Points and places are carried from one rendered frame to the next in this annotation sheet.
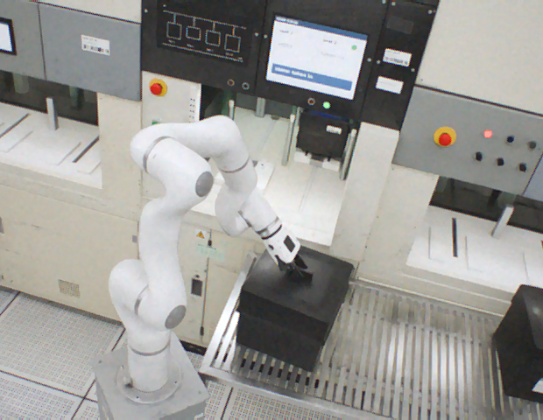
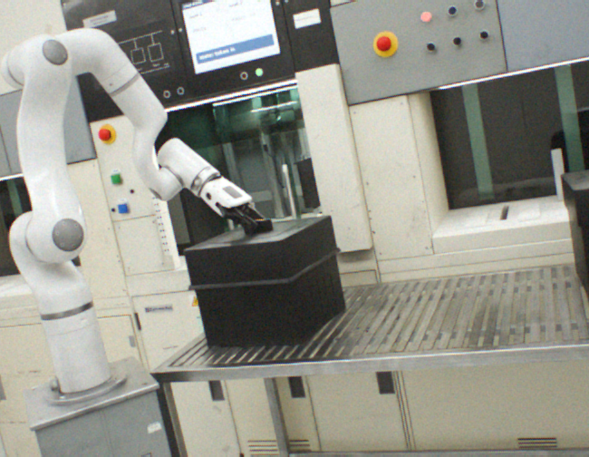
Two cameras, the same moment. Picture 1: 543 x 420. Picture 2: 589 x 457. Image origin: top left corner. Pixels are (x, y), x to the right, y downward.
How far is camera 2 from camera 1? 1.20 m
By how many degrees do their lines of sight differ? 32
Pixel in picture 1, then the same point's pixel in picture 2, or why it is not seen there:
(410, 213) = (400, 160)
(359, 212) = (337, 177)
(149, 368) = (67, 344)
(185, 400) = (123, 392)
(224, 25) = (143, 38)
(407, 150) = (356, 80)
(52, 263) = not seen: hidden behind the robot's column
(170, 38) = not seen: hidden behind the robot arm
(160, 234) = (32, 131)
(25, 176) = (14, 306)
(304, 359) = (283, 324)
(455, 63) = not seen: outside the picture
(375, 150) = (319, 91)
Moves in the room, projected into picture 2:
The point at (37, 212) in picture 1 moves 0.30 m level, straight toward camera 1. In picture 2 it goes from (32, 349) to (24, 373)
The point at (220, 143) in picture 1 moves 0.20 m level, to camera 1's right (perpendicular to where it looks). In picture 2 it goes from (87, 43) to (166, 24)
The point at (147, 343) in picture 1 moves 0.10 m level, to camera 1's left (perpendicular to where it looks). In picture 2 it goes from (53, 296) to (14, 302)
